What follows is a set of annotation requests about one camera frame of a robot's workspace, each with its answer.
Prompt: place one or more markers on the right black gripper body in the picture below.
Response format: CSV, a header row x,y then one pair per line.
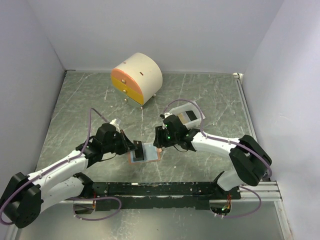
x,y
165,138

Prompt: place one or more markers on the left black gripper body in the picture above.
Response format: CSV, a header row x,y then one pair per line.
x,y
117,144

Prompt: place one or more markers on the black credit card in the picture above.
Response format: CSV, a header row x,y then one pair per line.
x,y
133,158
139,151

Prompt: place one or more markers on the pink leather card holder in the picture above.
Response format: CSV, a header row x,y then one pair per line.
x,y
151,154

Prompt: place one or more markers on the white plastic card bin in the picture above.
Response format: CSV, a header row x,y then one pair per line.
x,y
189,106

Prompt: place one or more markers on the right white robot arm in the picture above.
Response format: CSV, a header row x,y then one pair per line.
x,y
250,162

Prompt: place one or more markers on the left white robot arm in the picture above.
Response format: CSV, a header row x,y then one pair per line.
x,y
26,196

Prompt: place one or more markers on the stack of cards in bin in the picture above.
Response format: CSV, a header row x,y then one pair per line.
x,y
187,116

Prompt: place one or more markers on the cream round drawer cabinet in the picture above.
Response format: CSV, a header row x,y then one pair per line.
x,y
137,79

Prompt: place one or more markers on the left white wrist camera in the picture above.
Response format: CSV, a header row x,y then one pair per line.
x,y
116,122

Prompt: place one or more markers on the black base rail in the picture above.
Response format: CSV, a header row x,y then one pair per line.
x,y
160,195

